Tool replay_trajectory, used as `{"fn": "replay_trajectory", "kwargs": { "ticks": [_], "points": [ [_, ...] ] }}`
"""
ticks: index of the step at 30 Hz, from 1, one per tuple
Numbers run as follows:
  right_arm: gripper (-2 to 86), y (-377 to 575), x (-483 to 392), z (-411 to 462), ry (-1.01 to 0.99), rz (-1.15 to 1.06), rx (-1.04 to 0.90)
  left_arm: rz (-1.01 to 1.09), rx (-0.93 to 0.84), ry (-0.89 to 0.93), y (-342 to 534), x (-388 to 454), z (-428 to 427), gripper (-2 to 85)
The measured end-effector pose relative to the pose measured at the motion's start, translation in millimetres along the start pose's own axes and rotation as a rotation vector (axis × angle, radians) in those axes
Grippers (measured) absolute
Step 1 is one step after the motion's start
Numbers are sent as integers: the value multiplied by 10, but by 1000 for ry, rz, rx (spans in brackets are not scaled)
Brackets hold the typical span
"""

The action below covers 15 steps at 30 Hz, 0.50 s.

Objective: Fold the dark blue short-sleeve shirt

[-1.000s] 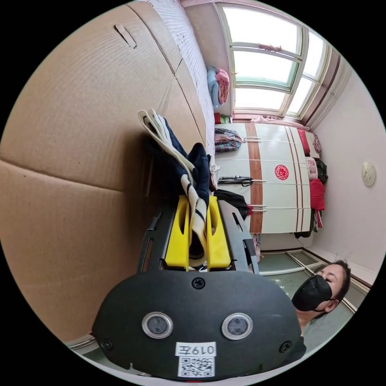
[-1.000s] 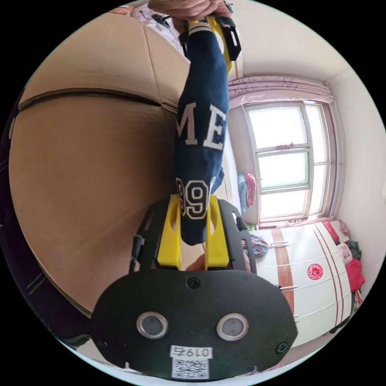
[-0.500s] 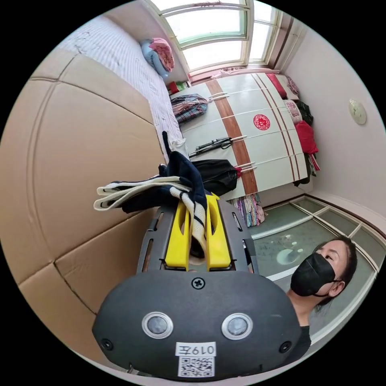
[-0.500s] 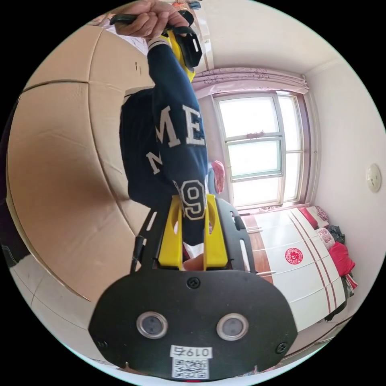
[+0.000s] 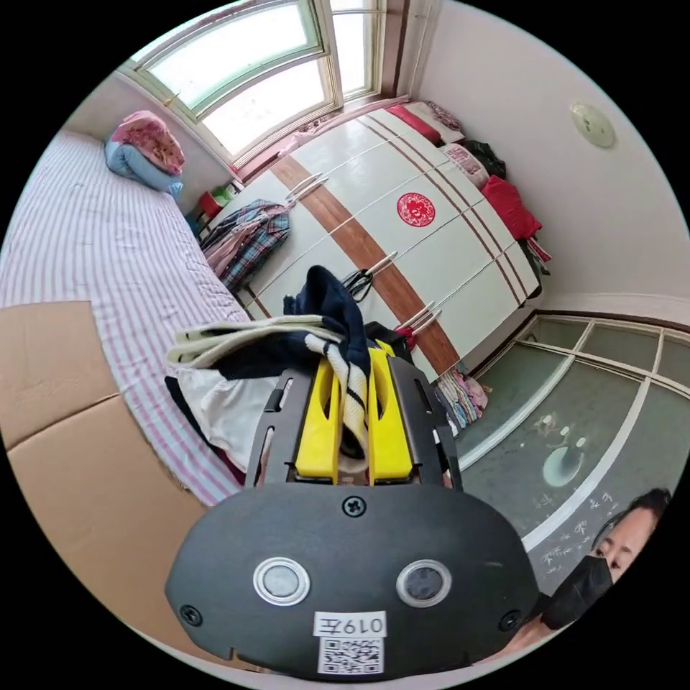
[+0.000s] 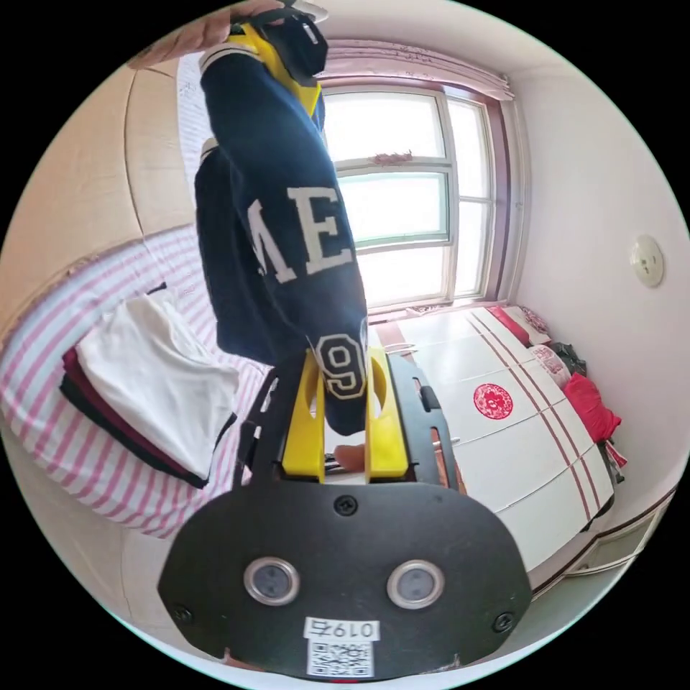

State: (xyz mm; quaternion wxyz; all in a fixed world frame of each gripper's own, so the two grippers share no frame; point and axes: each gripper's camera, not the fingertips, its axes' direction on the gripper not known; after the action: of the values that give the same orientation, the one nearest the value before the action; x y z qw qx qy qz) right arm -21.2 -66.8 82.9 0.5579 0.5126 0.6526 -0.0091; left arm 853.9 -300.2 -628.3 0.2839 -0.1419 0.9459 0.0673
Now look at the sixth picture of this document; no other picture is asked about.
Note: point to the white cupboard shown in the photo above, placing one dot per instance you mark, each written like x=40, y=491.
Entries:
x=512, y=458

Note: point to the person's right hand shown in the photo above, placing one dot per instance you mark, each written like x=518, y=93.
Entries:
x=350, y=457

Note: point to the dark blue short-sleeve shirt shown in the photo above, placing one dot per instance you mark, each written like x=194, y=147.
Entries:
x=269, y=215

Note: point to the pile of clothes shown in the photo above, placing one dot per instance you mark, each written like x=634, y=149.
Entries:
x=151, y=366

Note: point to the window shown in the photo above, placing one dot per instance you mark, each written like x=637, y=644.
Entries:
x=409, y=215

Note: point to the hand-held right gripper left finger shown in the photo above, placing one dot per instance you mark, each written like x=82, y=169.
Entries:
x=304, y=431

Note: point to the person's left hand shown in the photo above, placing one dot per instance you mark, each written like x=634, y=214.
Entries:
x=205, y=32

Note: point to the bed with pink striped sheet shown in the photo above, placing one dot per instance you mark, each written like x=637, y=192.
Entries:
x=81, y=461

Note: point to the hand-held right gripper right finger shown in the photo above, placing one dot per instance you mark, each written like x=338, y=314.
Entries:
x=384, y=431

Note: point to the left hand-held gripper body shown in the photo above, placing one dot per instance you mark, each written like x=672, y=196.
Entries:
x=302, y=46

